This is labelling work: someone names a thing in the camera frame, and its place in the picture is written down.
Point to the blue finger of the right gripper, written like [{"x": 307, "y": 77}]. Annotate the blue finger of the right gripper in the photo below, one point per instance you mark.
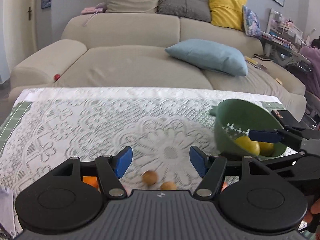
[{"x": 282, "y": 136}]

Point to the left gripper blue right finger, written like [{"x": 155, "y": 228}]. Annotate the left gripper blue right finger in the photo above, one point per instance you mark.
[{"x": 211, "y": 170}]

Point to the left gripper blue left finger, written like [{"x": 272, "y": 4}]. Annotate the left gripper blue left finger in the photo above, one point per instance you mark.
[{"x": 110, "y": 169}]

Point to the right hand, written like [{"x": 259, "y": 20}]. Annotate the right hand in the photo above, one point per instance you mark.
[{"x": 314, "y": 210}]

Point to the yellow-green apple right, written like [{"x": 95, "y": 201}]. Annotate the yellow-green apple right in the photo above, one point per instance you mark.
[{"x": 266, "y": 148}]

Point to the yellow-green apple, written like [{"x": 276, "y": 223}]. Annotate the yellow-green apple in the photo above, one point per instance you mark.
[
  {"x": 266, "y": 148},
  {"x": 249, "y": 145}
]

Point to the brown kiwi top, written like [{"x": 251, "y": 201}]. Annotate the brown kiwi top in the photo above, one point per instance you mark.
[{"x": 150, "y": 178}]

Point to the brown kiwi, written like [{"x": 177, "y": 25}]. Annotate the brown kiwi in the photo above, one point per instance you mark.
[
  {"x": 150, "y": 178},
  {"x": 168, "y": 186}
]

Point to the orange mandarin middle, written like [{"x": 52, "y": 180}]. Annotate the orange mandarin middle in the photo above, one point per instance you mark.
[{"x": 92, "y": 181}]

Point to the yellow-green apple left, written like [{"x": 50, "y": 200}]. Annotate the yellow-green apple left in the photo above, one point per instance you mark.
[{"x": 249, "y": 145}]

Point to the brown kiwi middle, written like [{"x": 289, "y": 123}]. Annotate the brown kiwi middle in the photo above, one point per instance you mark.
[{"x": 168, "y": 186}]

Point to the white lace tablecloth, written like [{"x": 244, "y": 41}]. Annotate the white lace tablecloth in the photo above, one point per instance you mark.
[{"x": 49, "y": 125}]

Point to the green colander bowl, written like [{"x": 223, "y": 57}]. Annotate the green colander bowl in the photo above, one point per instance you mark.
[{"x": 235, "y": 118}]

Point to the cluttered side desk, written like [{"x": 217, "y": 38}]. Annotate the cluttered side desk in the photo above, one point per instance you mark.
[{"x": 283, "y": 41}]

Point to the small red ball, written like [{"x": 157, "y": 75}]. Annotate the small red ball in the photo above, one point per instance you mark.
[{"x": 57, "y": 76}]

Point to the beige sofa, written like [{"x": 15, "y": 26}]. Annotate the beige sofa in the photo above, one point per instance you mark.
[{"x": 128, "y": 50}]

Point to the light blue pillow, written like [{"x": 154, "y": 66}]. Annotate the light blue pillow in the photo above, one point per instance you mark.
[{"x": 211, "y": 56}]

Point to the floral patterned pillow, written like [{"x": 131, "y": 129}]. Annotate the floral patterned pillow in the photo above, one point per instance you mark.
[{"x": 251, "y": 23}]

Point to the yellow pillow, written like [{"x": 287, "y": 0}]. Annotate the yellow pillow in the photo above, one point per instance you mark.
[{"x": 227, "y": 13}]

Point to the pink telephone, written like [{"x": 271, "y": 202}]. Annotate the pink telephone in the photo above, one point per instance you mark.
[{"x": 92, "y": 11}]

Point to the grey pillow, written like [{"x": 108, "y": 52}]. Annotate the grey pillow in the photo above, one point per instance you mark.
[{"x": 192, "y": 9}]

